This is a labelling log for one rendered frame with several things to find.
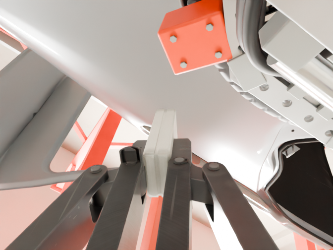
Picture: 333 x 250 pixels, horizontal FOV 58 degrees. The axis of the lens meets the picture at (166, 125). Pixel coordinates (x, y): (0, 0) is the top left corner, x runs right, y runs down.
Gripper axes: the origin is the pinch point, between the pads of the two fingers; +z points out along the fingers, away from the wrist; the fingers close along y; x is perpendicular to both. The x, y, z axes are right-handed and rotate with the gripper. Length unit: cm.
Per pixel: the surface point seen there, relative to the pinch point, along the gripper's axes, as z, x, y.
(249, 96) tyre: 34.4, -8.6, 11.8
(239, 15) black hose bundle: 11.9, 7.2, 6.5
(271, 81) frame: 24.0, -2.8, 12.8
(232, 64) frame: 23.4, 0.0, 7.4
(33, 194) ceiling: 425, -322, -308
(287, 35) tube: 2.1, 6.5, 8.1
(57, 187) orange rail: 416, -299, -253
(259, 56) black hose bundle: 9.0, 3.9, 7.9
